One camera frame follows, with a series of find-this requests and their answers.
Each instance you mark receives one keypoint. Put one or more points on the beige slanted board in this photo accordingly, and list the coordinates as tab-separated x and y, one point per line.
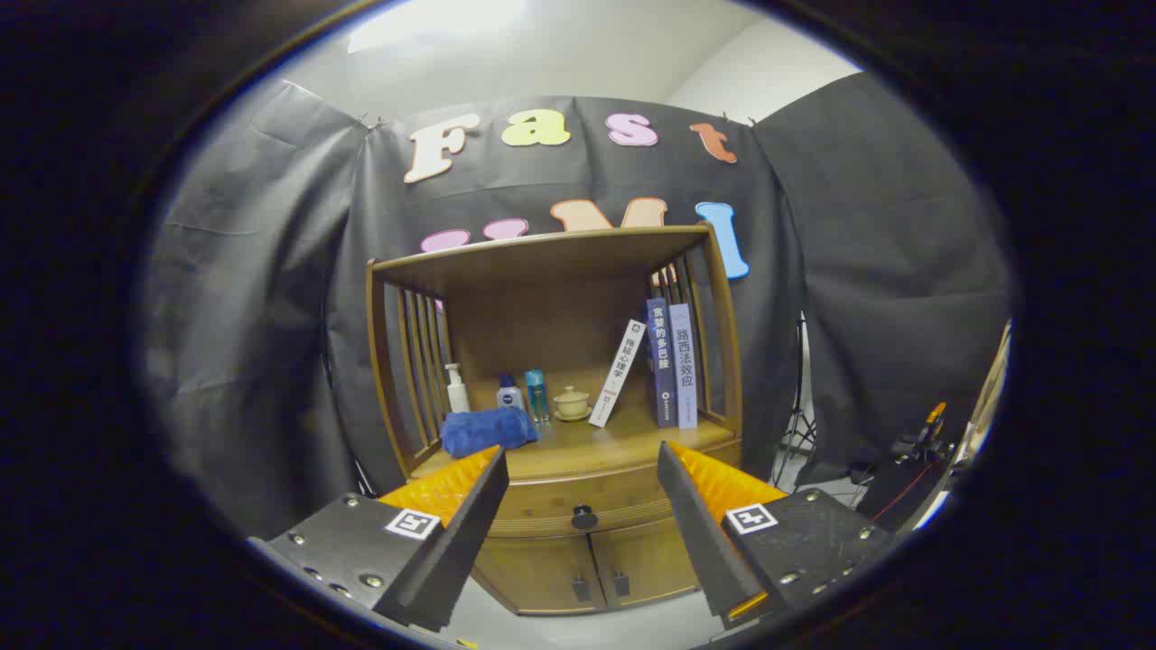
989	388

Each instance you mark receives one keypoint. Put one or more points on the black tripod stand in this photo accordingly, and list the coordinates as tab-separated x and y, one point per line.
797	433

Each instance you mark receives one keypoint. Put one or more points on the clear blue bottle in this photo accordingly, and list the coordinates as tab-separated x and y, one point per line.
537	397

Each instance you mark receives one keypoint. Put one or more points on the beige lidded teacup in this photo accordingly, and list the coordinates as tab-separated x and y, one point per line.
572	403

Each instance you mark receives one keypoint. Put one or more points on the wooden cabinet door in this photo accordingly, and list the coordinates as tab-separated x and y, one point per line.
650	564
533	573

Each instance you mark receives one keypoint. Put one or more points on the light purple book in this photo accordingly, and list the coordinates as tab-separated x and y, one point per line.
684	370

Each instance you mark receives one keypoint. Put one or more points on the black drawer knob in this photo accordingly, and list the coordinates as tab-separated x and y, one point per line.
584	517

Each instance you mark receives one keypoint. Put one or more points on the blue folded towel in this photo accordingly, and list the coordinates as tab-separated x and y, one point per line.
483	431

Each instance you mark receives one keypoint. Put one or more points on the black equipment with orange clamp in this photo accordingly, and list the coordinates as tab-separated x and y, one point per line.
903	487

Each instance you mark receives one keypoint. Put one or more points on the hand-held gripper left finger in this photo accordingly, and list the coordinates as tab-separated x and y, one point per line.
461	551

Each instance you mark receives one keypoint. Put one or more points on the white bottle with blue cap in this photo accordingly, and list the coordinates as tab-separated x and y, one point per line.
510	397

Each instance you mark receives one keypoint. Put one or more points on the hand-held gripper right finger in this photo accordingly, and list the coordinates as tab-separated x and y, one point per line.
700	542

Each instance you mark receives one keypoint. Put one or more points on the white book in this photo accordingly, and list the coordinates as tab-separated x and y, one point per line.
619	370

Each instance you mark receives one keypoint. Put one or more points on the dark blue book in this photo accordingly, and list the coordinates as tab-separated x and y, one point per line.
662	370

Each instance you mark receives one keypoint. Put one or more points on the wooden countertop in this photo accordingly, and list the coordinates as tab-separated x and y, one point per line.
614	447

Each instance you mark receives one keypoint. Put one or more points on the wooden drawer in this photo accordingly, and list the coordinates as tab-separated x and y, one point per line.
560	506

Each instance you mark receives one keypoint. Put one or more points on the wooden cabinet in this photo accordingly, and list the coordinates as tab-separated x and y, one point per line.
542	307

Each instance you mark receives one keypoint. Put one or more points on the white pump bottle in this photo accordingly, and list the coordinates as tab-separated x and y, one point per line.
458	397

